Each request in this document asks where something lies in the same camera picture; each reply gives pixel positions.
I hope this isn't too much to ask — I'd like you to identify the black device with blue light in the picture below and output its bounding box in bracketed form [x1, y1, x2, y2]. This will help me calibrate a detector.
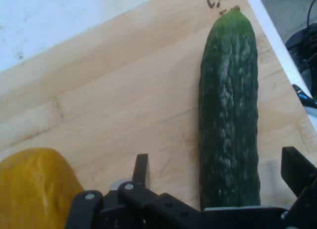
[292, 84, 317, 108]

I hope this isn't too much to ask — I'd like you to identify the wooden cutting board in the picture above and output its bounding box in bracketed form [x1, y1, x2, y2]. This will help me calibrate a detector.
[0, 0, 317, 210]

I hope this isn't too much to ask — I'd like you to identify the yellow bell pepper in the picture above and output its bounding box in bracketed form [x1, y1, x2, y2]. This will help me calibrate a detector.
[0, 147, 85, 229]

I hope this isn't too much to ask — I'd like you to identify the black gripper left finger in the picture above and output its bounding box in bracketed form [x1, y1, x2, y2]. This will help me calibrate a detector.
[64, 153, 202, 229]

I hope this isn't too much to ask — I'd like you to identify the green cucumber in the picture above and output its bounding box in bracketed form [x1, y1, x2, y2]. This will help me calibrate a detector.
[198, 5, 261, 210]

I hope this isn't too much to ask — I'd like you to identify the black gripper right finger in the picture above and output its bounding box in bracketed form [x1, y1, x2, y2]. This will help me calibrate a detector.
[281, 146, 317, 229]

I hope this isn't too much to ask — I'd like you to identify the black cable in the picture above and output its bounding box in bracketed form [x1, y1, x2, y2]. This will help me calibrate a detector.
[284, 0, 317, 76]

